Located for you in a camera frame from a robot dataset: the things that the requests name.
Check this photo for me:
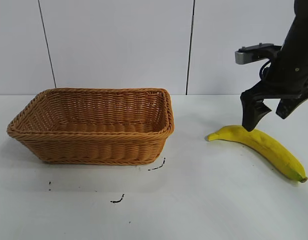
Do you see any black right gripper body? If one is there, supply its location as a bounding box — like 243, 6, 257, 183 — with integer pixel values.
262, 16, 308, 100

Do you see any yellow banana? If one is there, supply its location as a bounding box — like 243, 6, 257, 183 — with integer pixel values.
207, 124, 308, 184

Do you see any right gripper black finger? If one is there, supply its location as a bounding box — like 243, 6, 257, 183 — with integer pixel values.
240, 81, 282, 132
276, 89, 308, 120

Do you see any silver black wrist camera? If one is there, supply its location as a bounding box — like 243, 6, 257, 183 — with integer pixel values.
234, 43, 282, 66

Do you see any brown woven wicker basket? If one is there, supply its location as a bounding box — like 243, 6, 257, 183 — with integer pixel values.
6, 87, 175, 166

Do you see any black camera cable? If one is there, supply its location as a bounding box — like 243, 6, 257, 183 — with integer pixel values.
258, 59, 272, 81

